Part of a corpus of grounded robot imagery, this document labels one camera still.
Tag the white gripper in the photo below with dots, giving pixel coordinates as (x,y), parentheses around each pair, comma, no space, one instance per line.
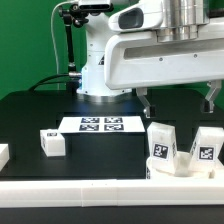
(136,60)

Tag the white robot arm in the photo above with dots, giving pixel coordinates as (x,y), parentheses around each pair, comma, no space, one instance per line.
(182,20)

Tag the white tag base sheet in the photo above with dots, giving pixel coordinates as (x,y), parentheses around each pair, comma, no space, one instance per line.
(108,124)

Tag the white block at left edge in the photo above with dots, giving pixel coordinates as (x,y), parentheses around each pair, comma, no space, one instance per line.
(4,155)

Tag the white L-shaped obstacle frame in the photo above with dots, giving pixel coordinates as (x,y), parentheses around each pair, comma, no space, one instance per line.
(91,193)

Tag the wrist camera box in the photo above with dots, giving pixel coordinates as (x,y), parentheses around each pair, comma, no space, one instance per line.
(145,14)

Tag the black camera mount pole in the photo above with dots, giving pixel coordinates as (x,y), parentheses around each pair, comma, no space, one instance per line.
(72,17)

